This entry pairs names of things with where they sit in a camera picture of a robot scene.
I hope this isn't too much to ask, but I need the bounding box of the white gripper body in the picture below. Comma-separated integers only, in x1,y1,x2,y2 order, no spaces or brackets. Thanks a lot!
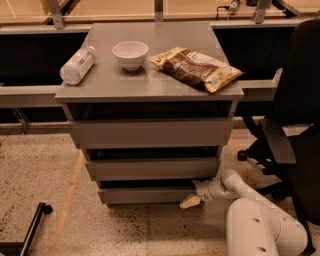
195,180,213,202

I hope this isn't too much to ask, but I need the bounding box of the grey bottom drawer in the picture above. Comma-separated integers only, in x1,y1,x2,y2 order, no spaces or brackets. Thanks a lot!
98,187,193,205

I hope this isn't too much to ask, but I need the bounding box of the grey drawer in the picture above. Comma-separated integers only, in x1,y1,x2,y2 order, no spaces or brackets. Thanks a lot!
86,157,220,181
98,187,193,205
71,118,233,149

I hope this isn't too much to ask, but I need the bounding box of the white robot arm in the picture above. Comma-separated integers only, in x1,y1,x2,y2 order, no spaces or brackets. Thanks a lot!
180,169,308,256

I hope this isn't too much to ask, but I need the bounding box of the grey middle drawer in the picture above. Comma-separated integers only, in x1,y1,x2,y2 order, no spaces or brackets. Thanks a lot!
86,157,220,181

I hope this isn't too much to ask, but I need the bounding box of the grey top drawer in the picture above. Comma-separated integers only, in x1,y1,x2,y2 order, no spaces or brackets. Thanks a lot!
71,118,233,149

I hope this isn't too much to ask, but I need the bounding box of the grey drawer cabinet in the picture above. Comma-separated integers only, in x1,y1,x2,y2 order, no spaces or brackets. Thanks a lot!
56,22,243,190

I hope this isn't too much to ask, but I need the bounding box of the black office chair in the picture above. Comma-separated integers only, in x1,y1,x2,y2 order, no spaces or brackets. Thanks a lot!
236,18,320,256

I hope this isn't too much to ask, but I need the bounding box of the brown yellow snack bag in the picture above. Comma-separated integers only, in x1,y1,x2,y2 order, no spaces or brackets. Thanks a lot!
149,47,243,93

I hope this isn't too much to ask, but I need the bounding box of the white ceramic bowl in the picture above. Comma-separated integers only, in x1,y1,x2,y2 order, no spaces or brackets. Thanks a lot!
112,41,149,71

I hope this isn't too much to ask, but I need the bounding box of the black metal stand leg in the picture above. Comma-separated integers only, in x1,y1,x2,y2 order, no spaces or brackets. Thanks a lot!
0,201,54,256

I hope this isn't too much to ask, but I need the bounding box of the clear plastic water bottle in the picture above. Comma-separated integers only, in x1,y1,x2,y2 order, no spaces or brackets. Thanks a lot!
60,46,95,85

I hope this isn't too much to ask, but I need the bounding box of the black cable with plug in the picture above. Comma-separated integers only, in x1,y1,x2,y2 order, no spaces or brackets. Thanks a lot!
215,0,242,21

